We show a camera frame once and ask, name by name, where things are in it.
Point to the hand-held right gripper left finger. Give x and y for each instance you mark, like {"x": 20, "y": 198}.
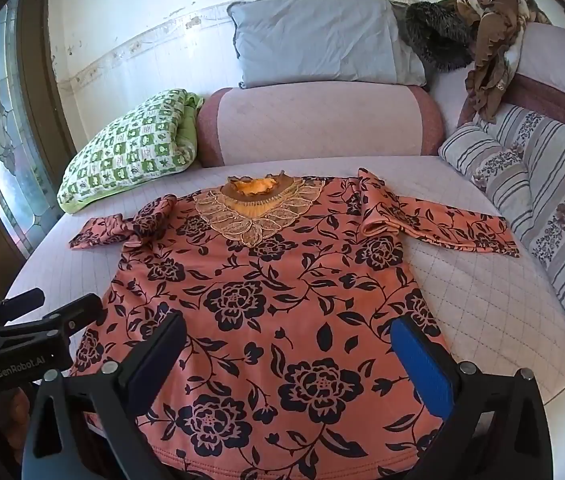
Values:
{"x": 156, "y": 360}

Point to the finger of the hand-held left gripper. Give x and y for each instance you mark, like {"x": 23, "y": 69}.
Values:
{"x": 77, "y": 312}
{"x": 17, "y": 302}

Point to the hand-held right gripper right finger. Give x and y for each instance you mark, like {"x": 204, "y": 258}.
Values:
{"x": 422, "y": 366}

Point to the orange floral shirt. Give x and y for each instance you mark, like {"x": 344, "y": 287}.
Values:
{"x": 272, "y": 320}

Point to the quilted white bed cover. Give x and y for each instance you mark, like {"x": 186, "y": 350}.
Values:
{"x": 487, "y": 300}

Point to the green patterned pillow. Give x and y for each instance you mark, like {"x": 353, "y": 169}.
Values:
{"x": 127, "y": 150}

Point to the small striped floral pillow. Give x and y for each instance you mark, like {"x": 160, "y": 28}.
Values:
{"x": 492, "y": 165}

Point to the large striped floral pillow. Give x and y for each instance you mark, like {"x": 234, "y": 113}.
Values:
{"x": 562, "y": 200}

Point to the pink bolster cushion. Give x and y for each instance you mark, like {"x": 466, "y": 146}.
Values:
{"x": 312, "y": 125}

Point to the brown patterned scarf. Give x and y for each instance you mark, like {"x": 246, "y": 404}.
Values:
{"x": 492, "y": 50}

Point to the pink maroon side cushion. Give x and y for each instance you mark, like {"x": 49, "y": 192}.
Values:
{"x": 552, "y": 65}

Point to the dark fur garment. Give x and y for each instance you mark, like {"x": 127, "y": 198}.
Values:
{"x": 437, "y": 35}

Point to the grey pillow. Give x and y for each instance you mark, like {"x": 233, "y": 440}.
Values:
{"x": 322, "y": 40}

